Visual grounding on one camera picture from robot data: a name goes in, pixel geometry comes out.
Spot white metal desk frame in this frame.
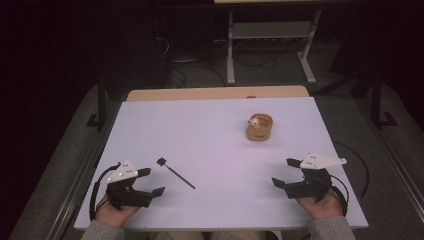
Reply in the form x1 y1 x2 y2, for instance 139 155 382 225
225 8 323 86

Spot brown pen holder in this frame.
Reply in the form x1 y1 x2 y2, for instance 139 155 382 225
245 113 275 142

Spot metal floor rail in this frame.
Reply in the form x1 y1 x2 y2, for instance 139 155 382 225
49 99 123 240
353 98 424 214

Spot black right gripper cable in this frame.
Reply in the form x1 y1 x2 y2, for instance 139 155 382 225
328 173 350 218

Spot black floor stand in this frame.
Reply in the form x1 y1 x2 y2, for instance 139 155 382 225
85 74 108 132
370 68 400 132

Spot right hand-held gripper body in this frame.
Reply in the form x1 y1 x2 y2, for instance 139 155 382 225
290 152 348 203

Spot looped black floor cable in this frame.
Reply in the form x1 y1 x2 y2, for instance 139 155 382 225
169 63 228 90

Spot person's left hand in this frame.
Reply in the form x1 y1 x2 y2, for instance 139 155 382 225
94 194 141 230

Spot thin black floor cable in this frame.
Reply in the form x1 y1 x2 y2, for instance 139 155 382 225
333 140 371 198

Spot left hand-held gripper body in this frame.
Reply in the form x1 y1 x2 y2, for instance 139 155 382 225
105 159 145 211

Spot black pen with square end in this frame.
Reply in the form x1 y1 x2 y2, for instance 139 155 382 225
156 157 197 191

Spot person's right hand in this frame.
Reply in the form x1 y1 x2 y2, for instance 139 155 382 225
295 187 345 221

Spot black cables under desk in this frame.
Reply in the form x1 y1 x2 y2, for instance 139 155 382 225
232 49 278 70

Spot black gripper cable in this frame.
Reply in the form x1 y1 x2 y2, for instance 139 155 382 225
328 173 350 218
88 161 122 223

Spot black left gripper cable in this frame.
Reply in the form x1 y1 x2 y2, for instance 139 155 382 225
88 161 122 223

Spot wooden table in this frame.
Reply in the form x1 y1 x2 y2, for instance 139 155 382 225
126 84 311 103

